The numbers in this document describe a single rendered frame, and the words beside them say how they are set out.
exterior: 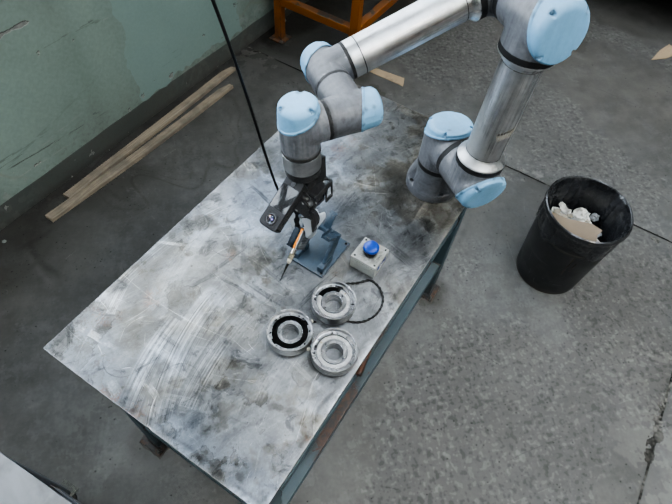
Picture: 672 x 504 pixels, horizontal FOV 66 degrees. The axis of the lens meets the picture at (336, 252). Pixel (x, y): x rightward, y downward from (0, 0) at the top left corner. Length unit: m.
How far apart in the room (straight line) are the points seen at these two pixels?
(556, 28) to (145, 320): 1.02
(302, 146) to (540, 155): 2.17
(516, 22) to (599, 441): 1.60
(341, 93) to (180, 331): 0.64
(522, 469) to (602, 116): 2.10
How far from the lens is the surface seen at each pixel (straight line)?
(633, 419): 2.33
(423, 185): 1.45
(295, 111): 0.91
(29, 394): 2.23
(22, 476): 1.36
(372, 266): 1.26
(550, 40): 1.04
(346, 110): 0.95
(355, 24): 3.06
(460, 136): 1.33
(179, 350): 1.22
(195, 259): 1.34
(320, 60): 1.05
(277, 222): 1.03
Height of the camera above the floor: 1.89
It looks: 55 degrees down
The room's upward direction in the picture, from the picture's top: 6 degrees clockwise
